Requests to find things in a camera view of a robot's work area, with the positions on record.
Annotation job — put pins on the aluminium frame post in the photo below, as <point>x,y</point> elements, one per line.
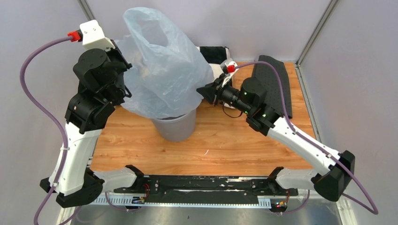
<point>317,30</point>
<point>86,9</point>

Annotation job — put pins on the left aluminium frame post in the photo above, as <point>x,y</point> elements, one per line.
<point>86,9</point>

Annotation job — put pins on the right aluminium frame post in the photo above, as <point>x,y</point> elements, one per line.
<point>317,30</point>

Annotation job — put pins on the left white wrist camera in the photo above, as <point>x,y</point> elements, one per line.
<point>91,35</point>

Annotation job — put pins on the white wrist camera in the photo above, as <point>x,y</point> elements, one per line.
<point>91,35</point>
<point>229,68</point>

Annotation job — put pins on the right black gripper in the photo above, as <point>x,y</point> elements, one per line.
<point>212,93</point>

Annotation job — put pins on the dark grey perforated mat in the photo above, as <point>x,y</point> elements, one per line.
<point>268,79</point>

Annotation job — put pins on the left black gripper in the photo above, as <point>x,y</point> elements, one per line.
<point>115,52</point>

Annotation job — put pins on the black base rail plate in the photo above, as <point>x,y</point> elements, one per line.
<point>207,190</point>

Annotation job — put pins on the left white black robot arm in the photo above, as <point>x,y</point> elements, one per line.
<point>101,88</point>

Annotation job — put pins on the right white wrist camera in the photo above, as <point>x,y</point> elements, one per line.
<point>229,68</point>

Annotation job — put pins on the translucent blue plastic trash bag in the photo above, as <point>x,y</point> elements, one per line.
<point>167,68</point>

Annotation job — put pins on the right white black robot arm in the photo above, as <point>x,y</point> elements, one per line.
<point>331,170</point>

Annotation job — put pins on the black white checkered pillow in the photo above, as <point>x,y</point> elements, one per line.
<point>216,57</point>

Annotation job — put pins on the grey plastic trash bin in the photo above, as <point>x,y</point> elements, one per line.
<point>176,129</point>

